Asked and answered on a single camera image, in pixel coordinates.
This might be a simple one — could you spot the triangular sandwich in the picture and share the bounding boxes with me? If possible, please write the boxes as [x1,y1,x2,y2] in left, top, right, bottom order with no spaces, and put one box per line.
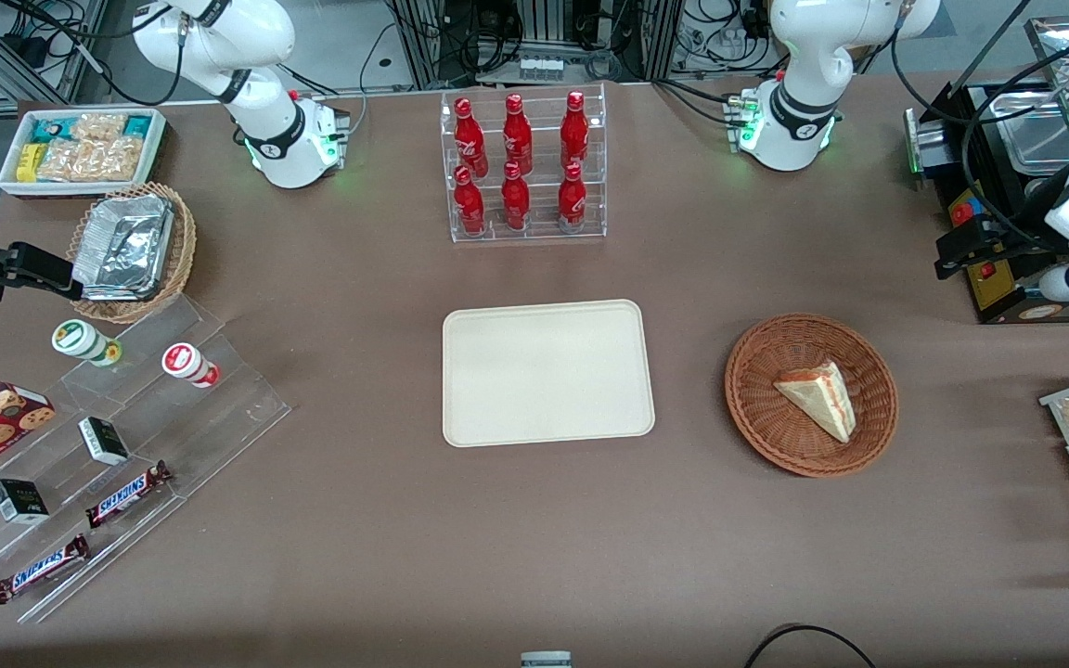
[773,359,857,443]

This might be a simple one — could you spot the aluminium foil tray stack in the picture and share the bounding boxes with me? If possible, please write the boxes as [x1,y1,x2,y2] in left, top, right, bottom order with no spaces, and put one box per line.
[71,193,175,302]

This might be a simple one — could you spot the light wicker basket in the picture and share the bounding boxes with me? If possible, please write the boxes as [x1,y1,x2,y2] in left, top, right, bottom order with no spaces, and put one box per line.
[66,181,198,325]

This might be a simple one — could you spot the brown wicker basket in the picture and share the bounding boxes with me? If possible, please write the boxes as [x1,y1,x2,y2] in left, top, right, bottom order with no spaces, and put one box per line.
[724,314,899,479]

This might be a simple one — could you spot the cream plastic tray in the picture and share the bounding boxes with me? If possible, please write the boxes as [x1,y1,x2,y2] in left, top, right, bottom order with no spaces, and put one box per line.
[442,299,656,449]

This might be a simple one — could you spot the black food warmer machine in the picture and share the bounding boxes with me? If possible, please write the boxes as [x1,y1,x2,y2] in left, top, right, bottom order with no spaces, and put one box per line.
[903,14,1069,326]

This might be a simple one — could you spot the steel pan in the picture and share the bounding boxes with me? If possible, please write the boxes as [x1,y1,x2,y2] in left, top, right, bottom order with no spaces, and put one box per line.
[997,100,1069,173]

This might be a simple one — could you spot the green lid cup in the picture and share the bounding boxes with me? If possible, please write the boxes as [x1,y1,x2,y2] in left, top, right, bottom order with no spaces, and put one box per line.
[51,319,122,367]

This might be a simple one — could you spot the small dark green box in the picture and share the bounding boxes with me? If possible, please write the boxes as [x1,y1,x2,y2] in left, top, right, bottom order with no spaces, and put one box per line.
[78,417,131,467]
[0,478,50,525]

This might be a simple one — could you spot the clear cracker bag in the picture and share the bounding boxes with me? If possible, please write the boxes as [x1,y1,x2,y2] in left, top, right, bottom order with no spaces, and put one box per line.
[37,137,146,183]
[71,111,129,146]

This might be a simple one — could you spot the red lid cup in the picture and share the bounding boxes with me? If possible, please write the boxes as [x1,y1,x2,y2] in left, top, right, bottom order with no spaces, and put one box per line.
[161,342,221,389]

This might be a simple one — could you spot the Snickers chocolate bar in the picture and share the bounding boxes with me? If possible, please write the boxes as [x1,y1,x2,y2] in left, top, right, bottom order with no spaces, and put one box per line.
[0,534,91,606]
[84,460,174,530]

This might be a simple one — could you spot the white rectangular snack bin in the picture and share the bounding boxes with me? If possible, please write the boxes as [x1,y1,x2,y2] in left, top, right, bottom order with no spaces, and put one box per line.
[0,107,168,199]

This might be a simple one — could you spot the clear acrylic stepped display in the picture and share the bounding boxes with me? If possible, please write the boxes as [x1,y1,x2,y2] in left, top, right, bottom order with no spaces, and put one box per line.
[0,292,292,624]

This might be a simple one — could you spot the red cola bottle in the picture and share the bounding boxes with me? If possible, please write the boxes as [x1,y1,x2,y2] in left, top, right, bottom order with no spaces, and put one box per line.
[558,161,587,233]
[560,90,590,170]
[502,93,534,177]
[454,96,489,179]
[454,165,486,237]
[501,161,531,231]

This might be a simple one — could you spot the clear acrylic bottle rack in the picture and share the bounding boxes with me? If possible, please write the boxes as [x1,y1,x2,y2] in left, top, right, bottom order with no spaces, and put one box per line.
[440,82,608,244]

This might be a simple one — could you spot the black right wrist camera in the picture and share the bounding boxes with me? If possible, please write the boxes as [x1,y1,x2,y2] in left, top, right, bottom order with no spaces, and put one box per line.
[0,239,84,303]

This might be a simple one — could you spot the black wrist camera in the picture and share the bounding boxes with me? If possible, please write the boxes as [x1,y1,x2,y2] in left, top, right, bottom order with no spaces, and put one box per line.
[0,239,84,303]
[934,216,1055,281]

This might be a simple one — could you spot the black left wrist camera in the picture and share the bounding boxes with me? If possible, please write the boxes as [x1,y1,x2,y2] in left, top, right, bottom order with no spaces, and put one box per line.
[934,216,1055,281]

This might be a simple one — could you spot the black cable loop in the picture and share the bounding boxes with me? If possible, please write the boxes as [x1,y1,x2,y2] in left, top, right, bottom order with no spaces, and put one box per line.
[743,623,879,668]

